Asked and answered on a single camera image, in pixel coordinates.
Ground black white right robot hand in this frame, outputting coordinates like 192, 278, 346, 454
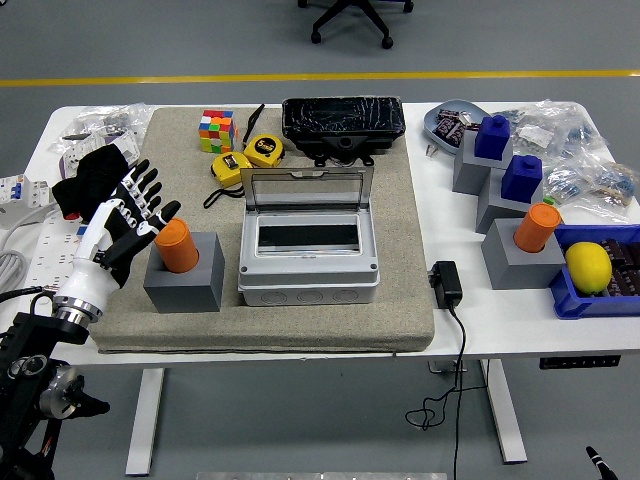
585, 446, 626, 480

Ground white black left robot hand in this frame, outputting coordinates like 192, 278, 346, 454
52, 158, 182, 314

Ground orange cylinder battery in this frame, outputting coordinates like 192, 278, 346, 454
153, 217, 201, 275
513, 202, 562, 254

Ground grey electrical junction box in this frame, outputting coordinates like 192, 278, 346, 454
237, 166, 381, 307

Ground transparent hinged box lid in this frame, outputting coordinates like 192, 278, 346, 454
239, 166, 375, 214

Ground white power strip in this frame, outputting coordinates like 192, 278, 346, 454
22, 209, 89, 314

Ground black desk control panel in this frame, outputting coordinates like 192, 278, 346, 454
538, 354, 622, 371

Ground grey block with round hole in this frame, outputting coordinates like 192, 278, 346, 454
143, 231, 224, 315

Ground black cloth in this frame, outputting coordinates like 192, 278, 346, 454
51, 144, 132, 225

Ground white circuit breaker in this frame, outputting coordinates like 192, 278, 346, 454
0, 173, 56, 209

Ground white purple carton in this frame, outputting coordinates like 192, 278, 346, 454
58, 130, 141, 181

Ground clear bag of small parts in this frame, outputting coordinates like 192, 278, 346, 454
74, 102, 156, 139
48, 127, 101, 154

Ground blue plastic bin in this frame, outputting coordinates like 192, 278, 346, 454
548, 223, 640, 320

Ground white table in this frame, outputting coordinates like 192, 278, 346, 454
0, 102, 640, 476

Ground yellow lemon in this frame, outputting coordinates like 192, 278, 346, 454
564, 241, 614, 295

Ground large colourful puzzle cube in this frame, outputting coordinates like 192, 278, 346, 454
197, 109, 239, 154

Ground wide grey block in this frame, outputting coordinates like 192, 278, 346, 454
481, 217, 569, 291

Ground yellow tape measure black label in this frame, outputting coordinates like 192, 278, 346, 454
243, 133, 287, 169

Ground black power adapter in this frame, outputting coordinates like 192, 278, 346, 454
428, 260, 465, 310

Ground black tweezers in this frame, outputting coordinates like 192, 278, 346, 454
242, 103, 266, 149

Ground grey-brown fabric mat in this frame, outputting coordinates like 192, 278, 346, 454
88, 106, 436, 355

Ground clear bag with brown parts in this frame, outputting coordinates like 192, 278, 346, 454
582, 159, 640, 224

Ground clear bag with blue parts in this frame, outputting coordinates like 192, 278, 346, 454
559, 107, 614, 161
542, 152, 591, 206

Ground blue block with knob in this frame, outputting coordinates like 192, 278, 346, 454
473, 114, 512, 162
500, 154, 545, 205

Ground black plastic case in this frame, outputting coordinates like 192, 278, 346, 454
281, 95, 407, 169

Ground tall grey block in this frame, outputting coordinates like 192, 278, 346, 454
452, 128, 514, 196

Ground clear bag with white label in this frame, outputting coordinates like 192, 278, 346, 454
512, 102, 571, 151

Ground blue-grey dish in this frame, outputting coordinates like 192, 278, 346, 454
422, 99, 494, 154

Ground black office chair base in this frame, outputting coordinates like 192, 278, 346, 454
298, 0, 415, 50

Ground black adapter cord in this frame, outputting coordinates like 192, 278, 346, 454
404, 305, 494, 480

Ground yellow tape measure with strap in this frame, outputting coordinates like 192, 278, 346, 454
202, 151, 255, 210

